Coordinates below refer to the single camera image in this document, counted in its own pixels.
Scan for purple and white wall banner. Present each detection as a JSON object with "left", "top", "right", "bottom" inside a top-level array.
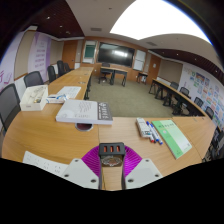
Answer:
[{"left": 27, "top": 32, "right": 53, "bottom": 83}]

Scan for green and white wall board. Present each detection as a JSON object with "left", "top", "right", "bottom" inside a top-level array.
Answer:
[{"left": 82, "top": 40, "right": 98, "bottom": 64}]

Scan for white power strip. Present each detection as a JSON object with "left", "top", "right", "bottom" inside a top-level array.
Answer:
[{"left": 22, "top": 150, "right": 69, "bottom": 178}]

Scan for white printed paper sheet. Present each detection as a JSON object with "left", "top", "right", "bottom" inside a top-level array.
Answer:
[{"left": 56, "top": 85, "right": 82, "bottom": 100}]

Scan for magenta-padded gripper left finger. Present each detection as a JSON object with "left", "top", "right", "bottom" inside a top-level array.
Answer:
[{"left": 61, "top": 145, "right": 104, "bottom": 191}]

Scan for open white cardboard box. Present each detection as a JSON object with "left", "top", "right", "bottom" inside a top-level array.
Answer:
[{"left": 19, "top": 84, "right": 49, "bottom": 112}]

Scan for large black wall screen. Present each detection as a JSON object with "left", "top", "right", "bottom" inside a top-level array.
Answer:
[{"left": 97, "top": 42, "right": 136, "bottom": 68}]

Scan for purple banner with large characters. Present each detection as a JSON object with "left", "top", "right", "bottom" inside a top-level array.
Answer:
[{"left": 0, "top": 33, "right": 25, "bottom": 93}]

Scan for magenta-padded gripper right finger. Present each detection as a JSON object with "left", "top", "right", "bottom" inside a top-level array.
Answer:
[{"left": 121, "top": 146, "right": 164, "bottom": 191}]

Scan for long wooden table row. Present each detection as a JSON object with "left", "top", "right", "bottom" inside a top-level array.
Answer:
[{"left": 148, "top": 78, "right": 206, "bottom": 118}]

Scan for colourful wall posters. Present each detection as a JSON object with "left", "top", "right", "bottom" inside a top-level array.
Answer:
[{"left": 181, "top": 66, "right": 224, "bottom": 129}]

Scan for row of black office chairs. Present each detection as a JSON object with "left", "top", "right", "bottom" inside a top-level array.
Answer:
[
  {"left": 169, "top": 80, "right": 224, "bottom": 161},
  {"left": 46, "top": 59, "right": 73, "bottom": 84}
]

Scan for white whiteboard eraser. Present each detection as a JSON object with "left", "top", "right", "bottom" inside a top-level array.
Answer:
[{"left": 135, "top": 117, "right": 152, "bottom": 138}]

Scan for brown wooden door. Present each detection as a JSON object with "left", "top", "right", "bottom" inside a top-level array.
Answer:
[
  {"left": 62, "top": 39, "right": 79, "bottom": 70},
  {"left": 146, "top": 54, "right": 162, "bottom": 85}
]

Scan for black mesh office chair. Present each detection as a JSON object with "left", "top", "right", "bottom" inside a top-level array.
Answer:
[
  {"left": 23, "top": 70, "right": 45, "bottom": 89},
  {"left": 0, "top": 83, "right": 22, "bottom": 134}
]

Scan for blue marker pen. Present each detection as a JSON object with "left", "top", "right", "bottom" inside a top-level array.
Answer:
[{"left": 148, "top": 121, "right": 164, "bottom": 146}]

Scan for round dark table grommet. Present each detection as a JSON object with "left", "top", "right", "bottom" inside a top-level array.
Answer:
[{"left": 75, "top": 122, "right": 94, "bottom": 132}]

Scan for small wooden side table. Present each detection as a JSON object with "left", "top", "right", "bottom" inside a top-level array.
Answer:
[{"left": 137, "top": 71, "right": 149, "bottom": 84}]

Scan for small blue and white box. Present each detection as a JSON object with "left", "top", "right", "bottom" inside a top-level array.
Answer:
[{"left": 45, "top": 93, "right": 69, "bottom": 104}]

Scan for thick white book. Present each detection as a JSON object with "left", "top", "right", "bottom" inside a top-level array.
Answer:
[{"left": 55, "top": 99, "right": 114, "bottom": 126}]

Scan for large bright ceiling light panel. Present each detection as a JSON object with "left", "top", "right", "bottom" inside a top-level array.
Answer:
[{"left": 109, "top": 0, "right": 212, "bottom": 44}]

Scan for dark-legged wooden desk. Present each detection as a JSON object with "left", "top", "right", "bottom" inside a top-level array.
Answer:
[{"left": 99, "top": 66, "right": 129, "bottom": 87}]

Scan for red marker pen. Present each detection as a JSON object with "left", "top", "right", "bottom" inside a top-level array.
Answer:
[{"left": 145, "top": 120, "right": 156, "bottom": 144}]

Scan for black swivel desk chair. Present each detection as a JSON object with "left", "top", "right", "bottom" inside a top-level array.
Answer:
[{"left": 98, "top": 62, "right": 112, "bottom": 84}]

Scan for green booklet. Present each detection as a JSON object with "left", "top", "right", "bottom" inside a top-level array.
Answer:
[{"left": 151, "top": 119, "right": 193, "bottom": 160}]

